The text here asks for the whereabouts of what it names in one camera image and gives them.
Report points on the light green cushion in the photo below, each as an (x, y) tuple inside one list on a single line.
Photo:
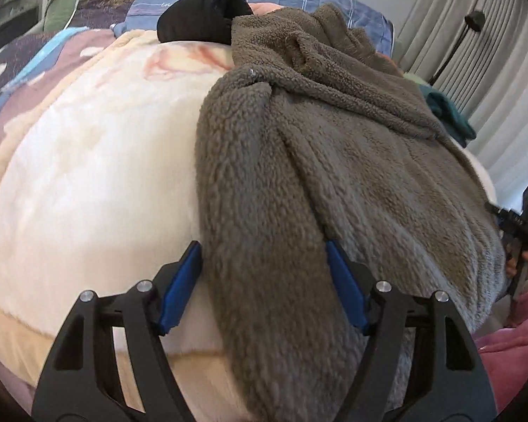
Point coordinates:
[(423, 85)]

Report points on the dark green garment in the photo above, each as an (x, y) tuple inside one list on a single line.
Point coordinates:
[(445, 110)]

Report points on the green pillow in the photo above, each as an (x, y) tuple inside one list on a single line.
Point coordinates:
[(58, 13)]

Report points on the brown fleece garment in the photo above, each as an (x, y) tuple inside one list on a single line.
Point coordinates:
[(305, 140)]

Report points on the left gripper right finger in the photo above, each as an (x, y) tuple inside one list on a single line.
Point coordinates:
[(420, 362)]

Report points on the black floor lamp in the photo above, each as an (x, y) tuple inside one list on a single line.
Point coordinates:
[(473, 22)]

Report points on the black folded garment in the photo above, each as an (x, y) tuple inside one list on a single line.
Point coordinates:
[(200, 20)]

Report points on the pink right sleeve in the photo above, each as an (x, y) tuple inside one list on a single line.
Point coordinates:
[(505, 354)]

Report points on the orange puffer jacket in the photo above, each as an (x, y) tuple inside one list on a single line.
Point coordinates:
[(388, 65)]

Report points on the cream pink blanket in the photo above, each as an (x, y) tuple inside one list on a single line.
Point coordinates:
[(98, 191)]

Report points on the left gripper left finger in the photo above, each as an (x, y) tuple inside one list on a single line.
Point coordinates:
[(80, 380)]

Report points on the dark deer-print quilt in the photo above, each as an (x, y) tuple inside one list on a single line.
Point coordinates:
[(33, 64)]

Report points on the grey curtain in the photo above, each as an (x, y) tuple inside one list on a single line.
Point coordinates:
[(487, 79)]

